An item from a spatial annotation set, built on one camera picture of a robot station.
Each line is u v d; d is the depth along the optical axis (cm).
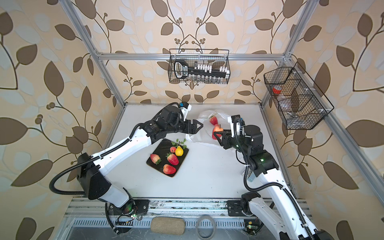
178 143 96
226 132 62
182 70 85
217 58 91
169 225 67
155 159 87
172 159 87
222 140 63
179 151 89
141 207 74
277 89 88
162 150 94
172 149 91
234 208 73
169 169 83
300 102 81
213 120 106
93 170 42
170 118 59
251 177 82
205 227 69
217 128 68
